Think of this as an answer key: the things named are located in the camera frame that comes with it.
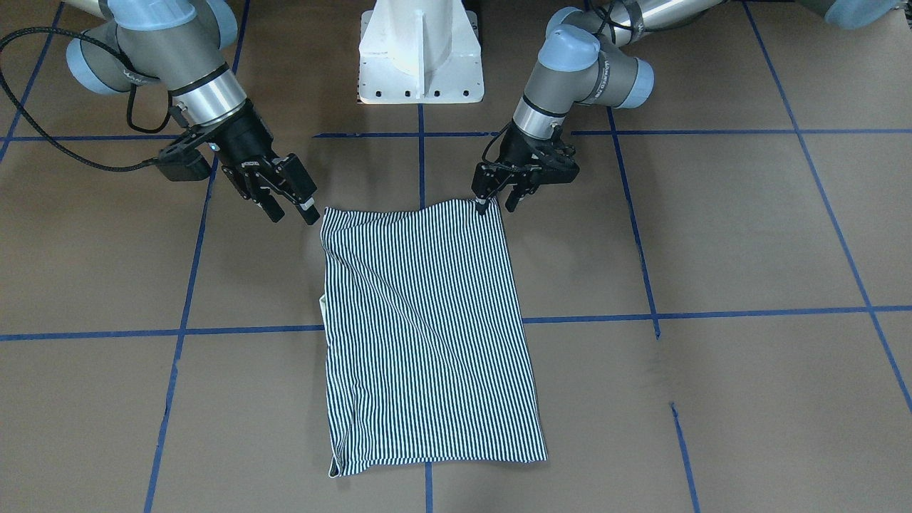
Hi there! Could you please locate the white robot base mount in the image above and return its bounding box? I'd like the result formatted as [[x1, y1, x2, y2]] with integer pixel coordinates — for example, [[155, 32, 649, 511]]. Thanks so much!
[[356, 1, 485, 105]]

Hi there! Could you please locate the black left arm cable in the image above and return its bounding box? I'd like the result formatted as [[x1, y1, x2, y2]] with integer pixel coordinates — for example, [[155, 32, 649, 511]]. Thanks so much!
[[481, 118, 542, 168]]

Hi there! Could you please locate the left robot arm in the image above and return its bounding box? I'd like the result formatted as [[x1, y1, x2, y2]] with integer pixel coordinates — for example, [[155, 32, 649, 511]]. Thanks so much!
[[472, 1, 720, 214]]

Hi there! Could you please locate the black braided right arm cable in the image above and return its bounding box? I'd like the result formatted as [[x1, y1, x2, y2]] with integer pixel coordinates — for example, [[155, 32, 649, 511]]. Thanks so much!
[[0, 27, 186, 173]]

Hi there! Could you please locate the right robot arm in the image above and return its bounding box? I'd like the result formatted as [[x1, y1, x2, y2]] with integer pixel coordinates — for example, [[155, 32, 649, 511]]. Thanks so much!
[[66, 1, 319, 224]]

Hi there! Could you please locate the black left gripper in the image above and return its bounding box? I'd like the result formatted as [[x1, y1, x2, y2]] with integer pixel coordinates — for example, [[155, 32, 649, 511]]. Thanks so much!
[[472, 121, 579, 216]]

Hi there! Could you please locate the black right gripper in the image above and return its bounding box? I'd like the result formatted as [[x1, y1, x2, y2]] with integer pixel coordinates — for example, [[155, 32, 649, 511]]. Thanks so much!
[[157, 100, 320, 225]]

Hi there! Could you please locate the navy white striped polo shirt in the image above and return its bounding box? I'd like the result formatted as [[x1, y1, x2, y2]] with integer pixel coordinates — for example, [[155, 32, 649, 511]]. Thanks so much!
[[321, 199, 548, 478]]

